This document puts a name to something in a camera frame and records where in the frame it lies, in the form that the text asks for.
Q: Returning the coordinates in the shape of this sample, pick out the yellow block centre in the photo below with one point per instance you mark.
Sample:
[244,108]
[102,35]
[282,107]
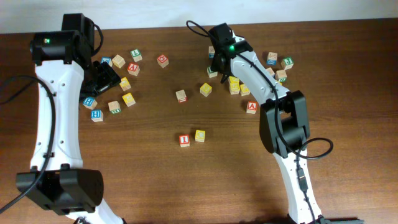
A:
[205,89]

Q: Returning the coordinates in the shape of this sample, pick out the yellow block left lower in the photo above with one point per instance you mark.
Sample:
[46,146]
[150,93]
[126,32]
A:
[129,99]

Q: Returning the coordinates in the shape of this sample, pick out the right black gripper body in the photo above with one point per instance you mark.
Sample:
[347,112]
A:
[215,65]

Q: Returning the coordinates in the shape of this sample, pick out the wooden block green R side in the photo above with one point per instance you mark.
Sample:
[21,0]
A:
[281,76]

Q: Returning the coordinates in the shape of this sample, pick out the wooden block blue corner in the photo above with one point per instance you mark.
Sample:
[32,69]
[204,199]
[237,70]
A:
[270,71]

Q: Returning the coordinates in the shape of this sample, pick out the green L block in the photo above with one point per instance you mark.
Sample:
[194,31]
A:
[136,55]

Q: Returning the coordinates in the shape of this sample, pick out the wooden block blue X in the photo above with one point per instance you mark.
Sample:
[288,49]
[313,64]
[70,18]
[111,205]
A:
[271,58]

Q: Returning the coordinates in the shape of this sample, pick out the yellow block cluster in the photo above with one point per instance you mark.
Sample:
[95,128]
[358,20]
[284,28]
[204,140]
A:
[232,79]
[244,90]
[234,88]

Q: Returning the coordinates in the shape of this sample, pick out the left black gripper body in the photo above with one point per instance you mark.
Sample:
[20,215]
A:
[102,78]

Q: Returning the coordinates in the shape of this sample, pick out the red A block right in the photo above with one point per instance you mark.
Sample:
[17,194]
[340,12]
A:
[251,107]

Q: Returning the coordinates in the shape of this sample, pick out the red I block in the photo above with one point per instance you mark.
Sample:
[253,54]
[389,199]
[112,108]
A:
[184,140]

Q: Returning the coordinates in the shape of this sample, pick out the yellow block left upper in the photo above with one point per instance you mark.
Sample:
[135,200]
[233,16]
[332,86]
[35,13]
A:
[124,84]

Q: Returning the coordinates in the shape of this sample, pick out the plain wooden block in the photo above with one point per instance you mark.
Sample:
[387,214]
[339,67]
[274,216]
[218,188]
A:
[118,61]

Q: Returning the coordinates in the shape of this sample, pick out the yellow block cluster lower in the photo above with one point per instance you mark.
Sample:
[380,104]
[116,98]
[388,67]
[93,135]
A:
[234,88]

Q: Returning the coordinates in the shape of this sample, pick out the green J block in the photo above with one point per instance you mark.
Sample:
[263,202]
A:
[287,63]

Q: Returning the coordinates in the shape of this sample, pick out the yellow block cluster upper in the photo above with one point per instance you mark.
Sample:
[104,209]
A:
[232,79]

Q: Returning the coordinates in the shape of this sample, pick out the yellow block cluster right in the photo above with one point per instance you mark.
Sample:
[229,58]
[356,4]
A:
[244,90]

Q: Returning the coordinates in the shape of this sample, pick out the blue H block lower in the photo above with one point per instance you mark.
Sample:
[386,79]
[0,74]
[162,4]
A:
[97,116]

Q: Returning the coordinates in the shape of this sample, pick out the red round symbol block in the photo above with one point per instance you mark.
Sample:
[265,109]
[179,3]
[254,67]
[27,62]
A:
[162,60]

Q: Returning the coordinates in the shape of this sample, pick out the blue 5 block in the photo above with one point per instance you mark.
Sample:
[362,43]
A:
[107,60]

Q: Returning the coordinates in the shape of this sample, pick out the red a block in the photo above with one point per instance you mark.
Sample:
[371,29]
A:
[133,69]
[251,107]

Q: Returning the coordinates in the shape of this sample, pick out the wooden block blue side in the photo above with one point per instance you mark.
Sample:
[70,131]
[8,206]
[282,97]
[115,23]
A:
[211,52]

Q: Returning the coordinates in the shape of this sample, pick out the red A block left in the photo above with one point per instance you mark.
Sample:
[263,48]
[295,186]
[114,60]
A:
[133,69]

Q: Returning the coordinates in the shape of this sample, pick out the blue H block upper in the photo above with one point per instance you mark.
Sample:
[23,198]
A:
[90,103]

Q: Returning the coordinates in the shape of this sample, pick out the yellow C block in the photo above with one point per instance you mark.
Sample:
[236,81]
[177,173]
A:
[200,135]

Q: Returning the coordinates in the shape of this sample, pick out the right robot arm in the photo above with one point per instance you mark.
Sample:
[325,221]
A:
[284,126]

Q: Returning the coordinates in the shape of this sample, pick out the wooden block red side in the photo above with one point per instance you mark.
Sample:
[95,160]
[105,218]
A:
[181,96]

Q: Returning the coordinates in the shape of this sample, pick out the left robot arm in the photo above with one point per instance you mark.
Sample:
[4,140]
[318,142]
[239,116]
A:
[66,74]

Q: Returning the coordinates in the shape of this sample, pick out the green Z block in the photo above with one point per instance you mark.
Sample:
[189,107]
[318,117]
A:
[211,73]

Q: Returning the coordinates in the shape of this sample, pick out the blue h block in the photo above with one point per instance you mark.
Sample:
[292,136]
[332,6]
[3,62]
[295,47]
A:
[97,116]
[90,103]

